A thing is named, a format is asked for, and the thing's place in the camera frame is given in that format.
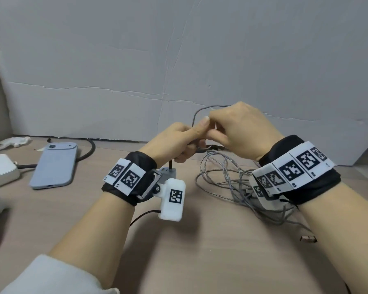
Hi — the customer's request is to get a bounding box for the crumpled white tissue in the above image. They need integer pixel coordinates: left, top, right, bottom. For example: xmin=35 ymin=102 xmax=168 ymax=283
xmin=0 ymin=136 xmax=32 ymax=151

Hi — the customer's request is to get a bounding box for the thin red and black wire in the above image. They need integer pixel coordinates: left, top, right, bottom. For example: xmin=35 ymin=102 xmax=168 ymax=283
xmin=129 ymin=210 xmax=162 ymax=227

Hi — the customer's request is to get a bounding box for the person's right forearm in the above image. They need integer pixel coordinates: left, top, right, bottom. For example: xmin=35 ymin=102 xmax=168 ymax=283
xmin=297 ymin=181 xmax=368 ymax=294

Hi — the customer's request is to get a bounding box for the white wrist camera with marker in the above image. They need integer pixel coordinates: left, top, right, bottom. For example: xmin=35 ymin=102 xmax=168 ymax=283
xmin=137 ymin=167 xmax=186 ymax=223

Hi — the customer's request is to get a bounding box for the white sleeve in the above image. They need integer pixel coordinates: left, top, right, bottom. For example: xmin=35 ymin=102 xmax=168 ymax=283
xmin=0 ymin=254 xmax=121 ymax=294

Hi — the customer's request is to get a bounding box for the person's right hand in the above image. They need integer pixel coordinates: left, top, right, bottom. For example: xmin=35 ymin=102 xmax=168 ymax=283
xmin=204 ymin=101 xmax=285 ymax=161

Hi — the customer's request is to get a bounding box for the person's left forearm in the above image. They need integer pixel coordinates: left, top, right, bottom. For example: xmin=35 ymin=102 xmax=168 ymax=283
xmin=48 ymin=189 xmax=139 ymax=290

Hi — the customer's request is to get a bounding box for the person's left hand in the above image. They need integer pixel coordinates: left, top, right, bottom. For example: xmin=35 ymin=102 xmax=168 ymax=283
xmin=138 ymin=116 xmax=210 ymax=166

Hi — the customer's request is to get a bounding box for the wide black wristband with marker tags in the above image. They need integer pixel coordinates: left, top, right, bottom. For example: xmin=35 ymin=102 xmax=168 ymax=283
xmin=251 ymin=135 xmax=342 ymax=209

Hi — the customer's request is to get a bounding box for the blue-grey smartphone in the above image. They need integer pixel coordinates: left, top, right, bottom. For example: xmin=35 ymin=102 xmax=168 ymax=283
xmin=29 ymin=142 xmax=78 ymax=190

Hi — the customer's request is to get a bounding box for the white backdrop board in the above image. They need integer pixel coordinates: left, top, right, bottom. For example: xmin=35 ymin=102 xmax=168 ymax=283
xmin=0 ymin=0 xmax=368 ymax=166

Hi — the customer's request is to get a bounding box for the thick black cable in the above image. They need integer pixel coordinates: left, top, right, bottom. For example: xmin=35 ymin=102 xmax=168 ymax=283
xmin=18 ymin=138 xmax=96 ymax=170

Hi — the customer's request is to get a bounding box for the white power adapter box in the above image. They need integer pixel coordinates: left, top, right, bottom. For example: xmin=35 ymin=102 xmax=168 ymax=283
xmin=0 ymin=154 xmax=21 ymax=190

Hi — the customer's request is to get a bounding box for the grey braided cable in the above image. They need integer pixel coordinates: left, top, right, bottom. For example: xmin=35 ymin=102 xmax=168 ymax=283
xmin=191 ymin=105 xmax=318 ymax=243

